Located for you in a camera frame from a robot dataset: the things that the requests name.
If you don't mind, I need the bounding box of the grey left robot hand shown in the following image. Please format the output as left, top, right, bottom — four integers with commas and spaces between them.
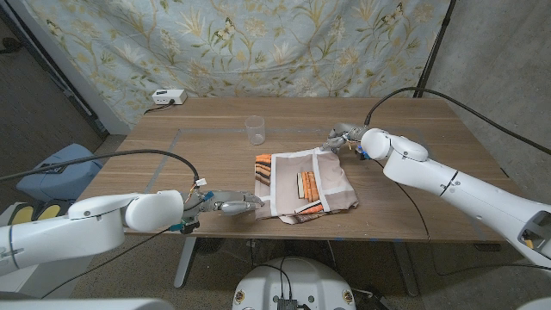
183, 189, 266, 216

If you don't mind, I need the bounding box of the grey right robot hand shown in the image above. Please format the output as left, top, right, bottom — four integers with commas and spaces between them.
320, 122, 369, 154

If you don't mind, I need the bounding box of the beige orange patterned cloth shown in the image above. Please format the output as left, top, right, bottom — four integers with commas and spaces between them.
254, 146, 360, 225

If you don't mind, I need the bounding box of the white left shoulder housing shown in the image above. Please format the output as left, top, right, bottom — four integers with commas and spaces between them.
0, 297, 176, 310

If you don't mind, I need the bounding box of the white right shoulder housing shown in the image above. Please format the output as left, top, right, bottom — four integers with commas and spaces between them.
516, 296, 551, 310

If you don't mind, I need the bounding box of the clear plastic cup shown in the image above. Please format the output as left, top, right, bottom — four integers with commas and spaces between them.
245, 115, 267, 146

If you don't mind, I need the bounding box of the floral printed backdrop cloth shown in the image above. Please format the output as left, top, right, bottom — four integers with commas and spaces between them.
21, 0, 453, 130

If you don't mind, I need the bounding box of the black round ribbed object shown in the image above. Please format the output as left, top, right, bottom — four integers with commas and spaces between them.
195, 237, 225, 255

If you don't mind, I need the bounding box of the grey metal table leg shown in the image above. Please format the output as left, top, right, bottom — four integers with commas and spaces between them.
393, 240, 421, 297
174, 237, 199, 288

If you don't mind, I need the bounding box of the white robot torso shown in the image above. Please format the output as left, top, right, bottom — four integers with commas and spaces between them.
232, 257, 357, 310

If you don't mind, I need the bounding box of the black backdrop stand pole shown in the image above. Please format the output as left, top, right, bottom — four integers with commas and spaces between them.
412, 0, 457, 98

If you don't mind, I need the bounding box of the white power box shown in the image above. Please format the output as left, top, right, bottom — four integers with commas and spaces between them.
151, 88, 189, 106

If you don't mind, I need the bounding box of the black power adapter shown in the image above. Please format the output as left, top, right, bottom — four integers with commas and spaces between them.
356, 290, 391, 310

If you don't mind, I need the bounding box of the black slipper yellow insole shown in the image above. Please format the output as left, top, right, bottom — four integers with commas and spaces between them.
36, 201, 70, 220
7, 204, 36, 227

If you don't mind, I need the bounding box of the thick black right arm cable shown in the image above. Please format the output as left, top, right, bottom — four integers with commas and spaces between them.
363, 86, 551, 156

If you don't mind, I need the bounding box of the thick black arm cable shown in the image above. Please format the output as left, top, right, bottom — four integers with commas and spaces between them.
0, 148, 201, 183
363, 86, 551, 156

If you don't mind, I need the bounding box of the black torso cable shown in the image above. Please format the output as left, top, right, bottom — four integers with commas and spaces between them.
253, 257, 294, 302

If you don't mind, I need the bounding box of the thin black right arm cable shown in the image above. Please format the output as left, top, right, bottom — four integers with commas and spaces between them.
372, 159, 551, 276

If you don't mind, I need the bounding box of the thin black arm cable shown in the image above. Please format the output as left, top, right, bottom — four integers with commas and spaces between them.
372, 159, 551, 276
40, 227, 171, 299

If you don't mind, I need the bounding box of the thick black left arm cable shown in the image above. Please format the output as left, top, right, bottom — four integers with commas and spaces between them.
0, 148, 201, 183

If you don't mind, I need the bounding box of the black power box cable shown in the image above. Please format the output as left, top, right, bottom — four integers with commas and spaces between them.
144, 101, 176, 115

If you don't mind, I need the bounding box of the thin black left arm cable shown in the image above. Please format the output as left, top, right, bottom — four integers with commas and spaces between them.
40, 227, 171, 299

